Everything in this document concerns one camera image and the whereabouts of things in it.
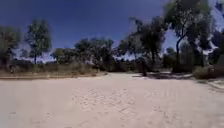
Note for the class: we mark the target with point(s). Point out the row of trees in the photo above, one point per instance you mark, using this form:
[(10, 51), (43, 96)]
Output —
[(96, 53)]

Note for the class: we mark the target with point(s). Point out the pale sandy dirt path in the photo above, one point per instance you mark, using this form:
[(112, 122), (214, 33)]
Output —
[(110, 103)]

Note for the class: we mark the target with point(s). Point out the dark spreading tree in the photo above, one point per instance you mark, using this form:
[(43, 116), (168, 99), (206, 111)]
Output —
[(150, 36)]

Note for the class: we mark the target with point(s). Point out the dry grass verge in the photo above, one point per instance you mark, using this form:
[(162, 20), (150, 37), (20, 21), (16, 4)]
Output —
[(50, 70)]

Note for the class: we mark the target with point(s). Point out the large leafy tree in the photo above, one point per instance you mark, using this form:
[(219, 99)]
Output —
[(181, 30)]

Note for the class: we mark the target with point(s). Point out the slim green tree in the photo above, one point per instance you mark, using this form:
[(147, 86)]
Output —
[(38, 36)]

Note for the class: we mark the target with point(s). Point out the low bush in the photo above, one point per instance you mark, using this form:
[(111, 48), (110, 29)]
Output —
[(206, 71)]

